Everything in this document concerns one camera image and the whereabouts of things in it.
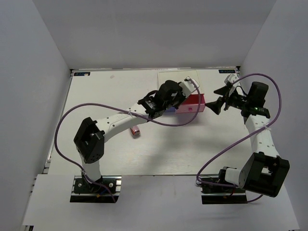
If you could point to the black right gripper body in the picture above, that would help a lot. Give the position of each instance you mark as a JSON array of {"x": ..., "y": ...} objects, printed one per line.
[{"x": 237, "y": 100}]

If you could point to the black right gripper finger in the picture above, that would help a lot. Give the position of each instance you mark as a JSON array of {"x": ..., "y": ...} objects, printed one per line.
[
  {"x": 216, "y": 105},
  {"x": 224, "y": 90}
]

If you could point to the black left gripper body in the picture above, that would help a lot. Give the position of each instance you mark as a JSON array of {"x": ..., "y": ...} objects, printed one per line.
[{"x": 177, "y": 101}]

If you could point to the pink small drawer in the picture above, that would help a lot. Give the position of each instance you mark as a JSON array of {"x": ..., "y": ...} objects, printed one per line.
[{"x": 190, "y": 105}]

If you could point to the pink tube of erasers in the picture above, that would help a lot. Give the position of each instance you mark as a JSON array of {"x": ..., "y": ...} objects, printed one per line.
[{"x": 135, "y": 131}]

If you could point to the blue wide bottom drawer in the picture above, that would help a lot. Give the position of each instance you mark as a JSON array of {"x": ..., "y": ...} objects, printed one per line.
[{"x": 170, "y": 110}]

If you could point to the white mini drawer cabinet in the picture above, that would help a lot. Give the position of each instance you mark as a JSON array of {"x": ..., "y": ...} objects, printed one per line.
[{"x": 178, "y": 76}]

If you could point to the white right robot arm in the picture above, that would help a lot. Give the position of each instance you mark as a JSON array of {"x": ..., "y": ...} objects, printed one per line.
[{"x": 265, "y": 171}]

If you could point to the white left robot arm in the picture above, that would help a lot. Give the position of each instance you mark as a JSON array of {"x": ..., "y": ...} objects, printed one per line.
[{"x": 93, "y": 134}]

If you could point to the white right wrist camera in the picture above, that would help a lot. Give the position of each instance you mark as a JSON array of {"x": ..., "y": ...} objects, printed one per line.
[{"x": 231, "y": 78}]

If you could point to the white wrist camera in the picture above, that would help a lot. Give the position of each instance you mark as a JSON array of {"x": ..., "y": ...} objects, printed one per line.
[
  {"x": 231, "y": 78},
  {"x": 189, "y": 86}
]

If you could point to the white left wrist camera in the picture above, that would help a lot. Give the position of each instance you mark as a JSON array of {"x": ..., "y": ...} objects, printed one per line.
[{"x": 189, "y": 86}]

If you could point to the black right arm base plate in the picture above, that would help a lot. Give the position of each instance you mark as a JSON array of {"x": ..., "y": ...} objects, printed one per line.
[{"x": 217, "y": 195}]

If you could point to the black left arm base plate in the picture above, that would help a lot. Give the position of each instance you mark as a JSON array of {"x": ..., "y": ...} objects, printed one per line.
[{"x": 84, "y": 192}]

